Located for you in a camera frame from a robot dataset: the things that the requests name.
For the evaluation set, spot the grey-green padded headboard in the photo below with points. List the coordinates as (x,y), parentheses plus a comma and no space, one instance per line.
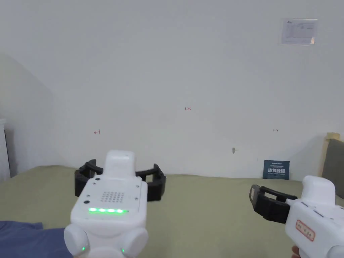
(334,166)

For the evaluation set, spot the white cabinet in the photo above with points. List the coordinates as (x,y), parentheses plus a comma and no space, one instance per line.
(3,153)

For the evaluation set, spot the dark blue sign card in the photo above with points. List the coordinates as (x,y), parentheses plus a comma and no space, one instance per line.
(276,169)

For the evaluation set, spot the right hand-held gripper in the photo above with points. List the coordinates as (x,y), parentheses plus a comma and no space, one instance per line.
(319,215)

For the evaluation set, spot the person's right hand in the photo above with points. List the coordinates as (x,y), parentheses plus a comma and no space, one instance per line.
(295,252)

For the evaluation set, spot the bed with pale green sheet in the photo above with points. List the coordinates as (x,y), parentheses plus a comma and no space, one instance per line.
(204,220)

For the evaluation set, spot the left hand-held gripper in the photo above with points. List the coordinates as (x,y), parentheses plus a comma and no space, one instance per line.
(113,193)

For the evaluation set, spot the white paper notice sheet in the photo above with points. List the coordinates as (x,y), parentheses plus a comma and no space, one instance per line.
(299,31)

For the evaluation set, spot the dark blue garment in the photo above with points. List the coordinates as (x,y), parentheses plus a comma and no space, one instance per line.
(29,239)

